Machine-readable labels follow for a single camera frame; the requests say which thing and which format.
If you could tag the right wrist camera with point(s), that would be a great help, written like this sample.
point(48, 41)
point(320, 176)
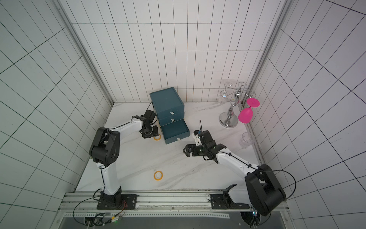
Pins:
point(202, 137)

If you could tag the pink plastic goblet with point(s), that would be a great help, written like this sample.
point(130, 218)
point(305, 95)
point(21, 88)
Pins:
point(246, 114)

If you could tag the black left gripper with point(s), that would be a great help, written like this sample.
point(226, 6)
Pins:
point(155, 133)

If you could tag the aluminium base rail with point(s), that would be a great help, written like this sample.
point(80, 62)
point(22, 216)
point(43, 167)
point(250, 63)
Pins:
point(152, 203)

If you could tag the clear hanging wine glass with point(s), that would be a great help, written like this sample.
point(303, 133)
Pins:
point(223, 95)

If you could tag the teal drawer cabinet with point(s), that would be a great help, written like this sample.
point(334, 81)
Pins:
point(170, 111)

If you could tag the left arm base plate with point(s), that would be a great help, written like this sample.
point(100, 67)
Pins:
point(123, 201)

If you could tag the chrome glass holder stand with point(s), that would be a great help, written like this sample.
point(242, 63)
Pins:
point(236, 97)

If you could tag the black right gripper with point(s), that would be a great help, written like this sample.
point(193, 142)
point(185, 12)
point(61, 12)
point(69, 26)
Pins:
point(195, 150)

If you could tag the clear glass on table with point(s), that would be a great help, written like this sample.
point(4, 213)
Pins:
point(245, 140)

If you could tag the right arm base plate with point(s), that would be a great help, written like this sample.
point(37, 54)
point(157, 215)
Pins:
point(223, 202)

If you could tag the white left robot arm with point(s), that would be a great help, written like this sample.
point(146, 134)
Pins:
point(105, 149)

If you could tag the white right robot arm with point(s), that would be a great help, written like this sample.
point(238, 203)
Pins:
point(261, 192)

